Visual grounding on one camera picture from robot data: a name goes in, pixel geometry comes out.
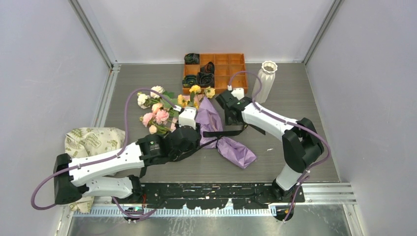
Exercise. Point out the purple wrapping paper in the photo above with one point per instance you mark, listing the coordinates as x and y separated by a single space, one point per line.
214 136

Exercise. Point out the dark rolled cloth bottom-left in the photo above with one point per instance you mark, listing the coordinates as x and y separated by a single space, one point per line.
189 81

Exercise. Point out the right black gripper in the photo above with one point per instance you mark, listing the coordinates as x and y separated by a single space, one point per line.
229 122

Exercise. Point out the dark rolled cloth middle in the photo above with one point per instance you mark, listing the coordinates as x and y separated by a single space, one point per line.
208 68

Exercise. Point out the yellow flower stem bunch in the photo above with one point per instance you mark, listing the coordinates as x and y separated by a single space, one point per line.
195 90

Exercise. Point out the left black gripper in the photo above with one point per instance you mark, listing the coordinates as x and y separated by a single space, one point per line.
196 144

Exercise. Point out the dark rolled cloth bottom-centre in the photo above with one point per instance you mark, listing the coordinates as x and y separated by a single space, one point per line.
205 80

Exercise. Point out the dark rolled cloth top-left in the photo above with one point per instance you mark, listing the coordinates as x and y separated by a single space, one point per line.
192 58

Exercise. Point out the white ribbed ceramic vase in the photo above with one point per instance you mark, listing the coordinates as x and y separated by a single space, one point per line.
266 74

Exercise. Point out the pink and white flower bunch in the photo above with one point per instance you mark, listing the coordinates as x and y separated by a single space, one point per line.
160 118

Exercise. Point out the cream patterned cloth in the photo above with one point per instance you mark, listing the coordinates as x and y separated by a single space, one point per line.
90 141

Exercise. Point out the orange wooden compartment tray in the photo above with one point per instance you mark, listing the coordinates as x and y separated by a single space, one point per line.
226 65

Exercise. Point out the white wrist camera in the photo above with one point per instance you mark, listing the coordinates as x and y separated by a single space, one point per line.
187 117
238 93

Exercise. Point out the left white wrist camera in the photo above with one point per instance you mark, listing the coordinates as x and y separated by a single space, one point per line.
187 117

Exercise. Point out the black ribbon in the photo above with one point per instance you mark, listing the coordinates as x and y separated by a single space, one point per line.
183 142

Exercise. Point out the pink wrapping paper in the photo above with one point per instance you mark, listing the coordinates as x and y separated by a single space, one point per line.
189 97

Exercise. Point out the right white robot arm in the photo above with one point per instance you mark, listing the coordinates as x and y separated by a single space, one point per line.
300 141

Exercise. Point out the grey slotted cable duct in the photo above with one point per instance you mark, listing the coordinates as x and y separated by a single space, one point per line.
112 211

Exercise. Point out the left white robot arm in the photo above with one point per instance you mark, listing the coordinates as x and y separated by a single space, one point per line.
82 177

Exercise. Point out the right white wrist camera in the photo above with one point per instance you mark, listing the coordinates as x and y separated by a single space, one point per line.
238 93

